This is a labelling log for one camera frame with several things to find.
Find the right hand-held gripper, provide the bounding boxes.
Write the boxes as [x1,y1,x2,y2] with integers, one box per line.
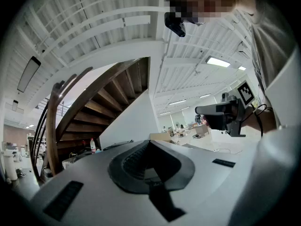
[195,79,257,137]

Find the lit rectangular ceiling panel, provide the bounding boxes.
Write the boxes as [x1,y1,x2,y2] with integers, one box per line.
[205,56,231,68]

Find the lit ceiling strip light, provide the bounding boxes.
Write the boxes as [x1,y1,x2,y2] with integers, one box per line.
[167,99,188,106]

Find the black head-worn camera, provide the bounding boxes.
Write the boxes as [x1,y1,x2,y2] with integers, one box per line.
[164,11,186,38]

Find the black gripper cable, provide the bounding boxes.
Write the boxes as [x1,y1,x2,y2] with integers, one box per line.
[241,103,268,139]

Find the person's grey shirt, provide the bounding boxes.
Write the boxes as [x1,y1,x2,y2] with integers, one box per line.
[235,0,299,96]

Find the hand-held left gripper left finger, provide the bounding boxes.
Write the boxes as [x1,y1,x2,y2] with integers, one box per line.
[108,140,150,194]

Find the person's right forearm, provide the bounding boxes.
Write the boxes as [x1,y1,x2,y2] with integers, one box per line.
[242,106,278,134]

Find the long dark-framed ceiling lamp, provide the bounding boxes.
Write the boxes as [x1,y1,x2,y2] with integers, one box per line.
[16,56,42,93]

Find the open cardboard box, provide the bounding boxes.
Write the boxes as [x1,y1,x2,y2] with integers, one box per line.
[149,132,176,145]

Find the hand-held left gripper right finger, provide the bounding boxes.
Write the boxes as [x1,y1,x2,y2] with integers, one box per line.
[143,140,196,194]

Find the dark wooden staircase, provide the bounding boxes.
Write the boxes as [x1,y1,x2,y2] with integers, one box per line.
[30,56,151,186]

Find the person's head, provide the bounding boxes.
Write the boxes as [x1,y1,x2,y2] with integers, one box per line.
[164,0,257,25]

